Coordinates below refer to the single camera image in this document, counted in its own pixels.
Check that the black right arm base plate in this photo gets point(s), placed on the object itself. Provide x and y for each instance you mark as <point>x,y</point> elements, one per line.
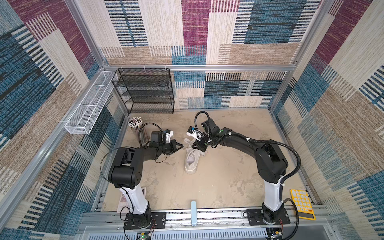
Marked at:
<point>261,217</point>

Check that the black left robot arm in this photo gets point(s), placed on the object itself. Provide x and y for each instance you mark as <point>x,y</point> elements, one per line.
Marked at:
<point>127,170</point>

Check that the pink white flat device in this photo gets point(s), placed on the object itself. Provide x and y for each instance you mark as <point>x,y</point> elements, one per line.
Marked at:
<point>123,199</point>

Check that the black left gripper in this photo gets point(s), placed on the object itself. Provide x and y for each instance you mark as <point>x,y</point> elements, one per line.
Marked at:
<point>172,144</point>

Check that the white canvas sneaker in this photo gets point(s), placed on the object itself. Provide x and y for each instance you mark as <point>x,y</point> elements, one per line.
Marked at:
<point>190,169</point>

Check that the yellow calculator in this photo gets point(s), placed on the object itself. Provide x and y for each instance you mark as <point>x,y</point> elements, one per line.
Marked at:
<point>303,204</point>

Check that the black wire mesh shelf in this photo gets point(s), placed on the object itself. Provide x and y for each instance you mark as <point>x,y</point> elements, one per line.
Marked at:
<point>145,91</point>

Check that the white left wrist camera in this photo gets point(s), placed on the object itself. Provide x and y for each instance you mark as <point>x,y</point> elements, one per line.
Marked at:
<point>168,135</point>

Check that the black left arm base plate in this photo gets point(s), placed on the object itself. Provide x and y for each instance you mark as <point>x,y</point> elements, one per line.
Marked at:
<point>156,220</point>

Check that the light blue handle bar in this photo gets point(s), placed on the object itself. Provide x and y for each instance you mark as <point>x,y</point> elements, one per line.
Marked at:
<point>194,217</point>

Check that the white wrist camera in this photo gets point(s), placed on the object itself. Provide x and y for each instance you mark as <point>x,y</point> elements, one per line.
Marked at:
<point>194,133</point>
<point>168,135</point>

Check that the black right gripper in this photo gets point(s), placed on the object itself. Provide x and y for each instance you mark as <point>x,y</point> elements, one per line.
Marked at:
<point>200,146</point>

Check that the clear tube of coloured pencils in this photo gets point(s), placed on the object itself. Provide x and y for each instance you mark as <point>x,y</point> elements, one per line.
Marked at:
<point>135,123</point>

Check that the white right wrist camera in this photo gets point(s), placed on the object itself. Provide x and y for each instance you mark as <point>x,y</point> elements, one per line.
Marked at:
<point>194,133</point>

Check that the white wire mesh basket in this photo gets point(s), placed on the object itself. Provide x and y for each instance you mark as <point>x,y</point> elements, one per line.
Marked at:
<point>89,109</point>

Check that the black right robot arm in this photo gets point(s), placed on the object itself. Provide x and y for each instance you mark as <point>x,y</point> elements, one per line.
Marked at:
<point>271,162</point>

